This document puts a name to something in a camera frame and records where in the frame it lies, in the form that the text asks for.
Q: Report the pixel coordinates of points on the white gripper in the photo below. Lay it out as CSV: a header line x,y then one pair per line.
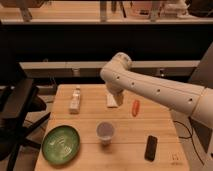
x,y
117,92

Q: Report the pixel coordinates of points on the white plastic bottle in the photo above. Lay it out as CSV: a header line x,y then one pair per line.
x,y
74,106

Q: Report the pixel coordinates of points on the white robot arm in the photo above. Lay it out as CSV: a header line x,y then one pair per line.
x,y
194,100

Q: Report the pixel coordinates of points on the green ceramic bowl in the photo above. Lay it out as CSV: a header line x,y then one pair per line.
x,y
61,145

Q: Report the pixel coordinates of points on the white rectangular block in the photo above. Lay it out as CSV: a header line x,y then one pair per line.
x,y
111,103

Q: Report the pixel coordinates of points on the orange carrot toy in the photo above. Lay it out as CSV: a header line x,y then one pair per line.
x,y
135,108

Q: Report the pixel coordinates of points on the white paper cup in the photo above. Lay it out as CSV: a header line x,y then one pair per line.
x,y
105,132

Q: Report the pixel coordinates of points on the black rectangular remote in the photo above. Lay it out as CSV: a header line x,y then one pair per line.
x,y
151,147

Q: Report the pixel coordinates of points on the black office chair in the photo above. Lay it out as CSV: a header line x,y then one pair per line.
x,y
17,99

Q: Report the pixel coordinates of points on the long grey rail shelf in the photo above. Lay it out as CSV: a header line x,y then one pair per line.
x,y
92,68

